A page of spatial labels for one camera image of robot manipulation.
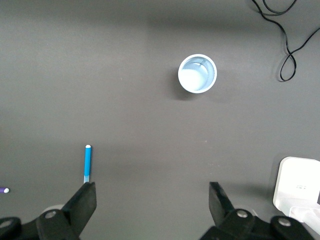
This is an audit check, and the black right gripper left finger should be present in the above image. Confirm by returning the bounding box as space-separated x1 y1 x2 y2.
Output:
0 181 98 240

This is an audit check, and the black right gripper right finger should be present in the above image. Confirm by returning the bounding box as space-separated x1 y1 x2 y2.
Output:
199 181 316 240

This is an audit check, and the blue marker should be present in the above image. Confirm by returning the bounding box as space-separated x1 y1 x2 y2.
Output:
83 144 93 185

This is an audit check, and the white desktop stand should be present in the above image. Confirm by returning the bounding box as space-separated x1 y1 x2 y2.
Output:
272 156 320 236

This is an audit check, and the light blue mesh cup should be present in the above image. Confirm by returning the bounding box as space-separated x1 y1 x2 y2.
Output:
177 53 218 94

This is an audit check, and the loose black cable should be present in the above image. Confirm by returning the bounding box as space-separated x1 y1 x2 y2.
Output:
251 0 320 83

